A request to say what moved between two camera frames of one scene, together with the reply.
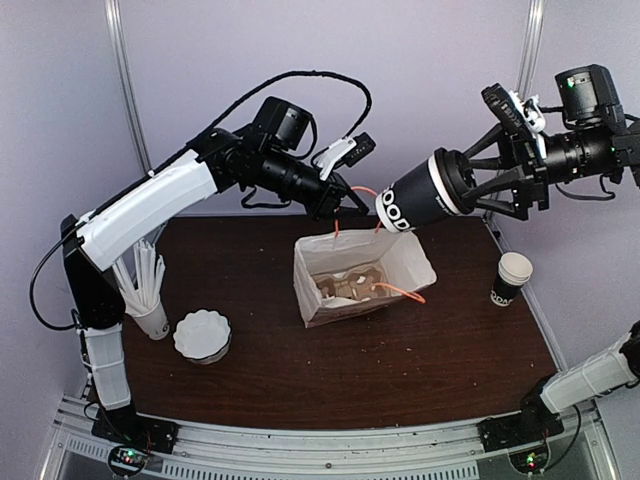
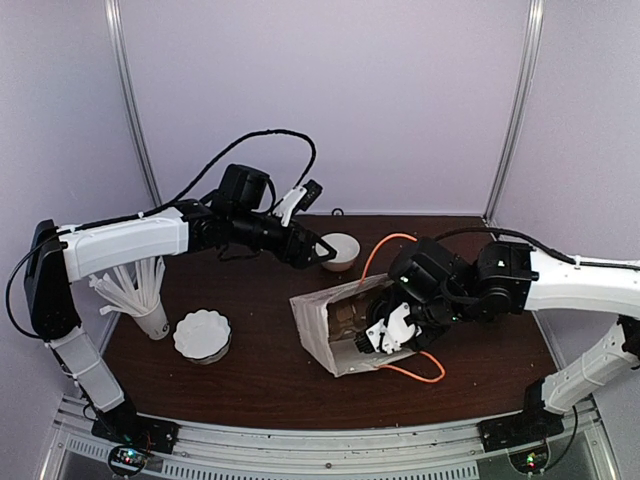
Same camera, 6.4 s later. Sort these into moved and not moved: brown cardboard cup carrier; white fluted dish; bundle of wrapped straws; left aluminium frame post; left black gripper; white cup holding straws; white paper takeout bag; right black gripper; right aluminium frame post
Moved: white paper takeout bag; left black gripper; brown cardboard cup carrier; right black gripper
Not moved: right aluminium frame post; left aluminium frame post; white cup holding straws; bundle of wrapped straws; white fluted dish
